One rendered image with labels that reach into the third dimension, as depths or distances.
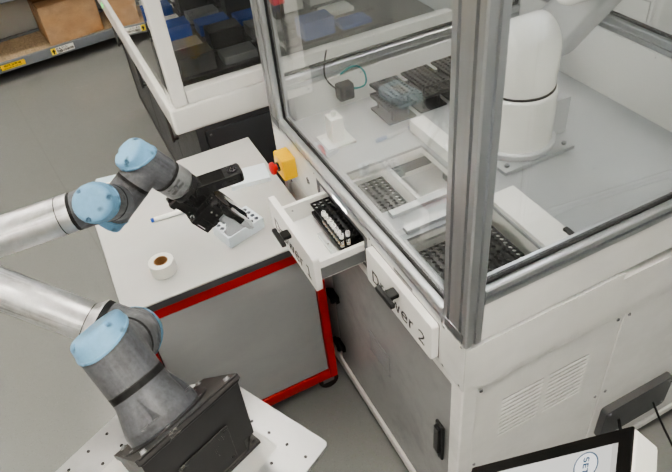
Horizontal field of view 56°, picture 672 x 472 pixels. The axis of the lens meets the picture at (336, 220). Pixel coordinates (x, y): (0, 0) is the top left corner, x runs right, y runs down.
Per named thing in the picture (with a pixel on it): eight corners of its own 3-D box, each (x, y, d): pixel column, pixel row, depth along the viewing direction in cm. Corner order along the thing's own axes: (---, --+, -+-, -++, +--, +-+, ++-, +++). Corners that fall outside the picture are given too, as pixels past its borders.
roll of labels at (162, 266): (146, 277, 175) (142, 267, 173) (160, 260, 180) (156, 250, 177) (168, 282, 173) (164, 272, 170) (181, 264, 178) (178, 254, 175)
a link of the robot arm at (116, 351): (99, 409, 114) (52, 350, 114) (119, 388, 128) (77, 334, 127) (153, 369, 115) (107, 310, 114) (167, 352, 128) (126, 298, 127)
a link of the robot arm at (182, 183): (173, 155, 139) (183, 174, 133) (189, 165, 142) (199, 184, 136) (151, 180, 140) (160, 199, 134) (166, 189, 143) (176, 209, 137)
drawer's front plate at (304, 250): (317, 292, 157) (312, 260, 150) (273, 227, 178) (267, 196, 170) (323, 289, 158) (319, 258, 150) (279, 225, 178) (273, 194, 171)
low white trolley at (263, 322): (192, 463, 214) (123, 315, 165) (148, 338, 258) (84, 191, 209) (344, 390, 231) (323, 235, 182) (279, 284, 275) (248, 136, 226)
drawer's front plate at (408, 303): (431, 360, 139) (432, 328, 131) (367, 279, 159) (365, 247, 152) (438, 357, 139) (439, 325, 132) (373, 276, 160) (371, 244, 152)
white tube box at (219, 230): (231, 248, 181) (228, 238, 179) (214, 235, 186) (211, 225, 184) (265, 227, 187) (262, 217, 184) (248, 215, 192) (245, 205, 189)
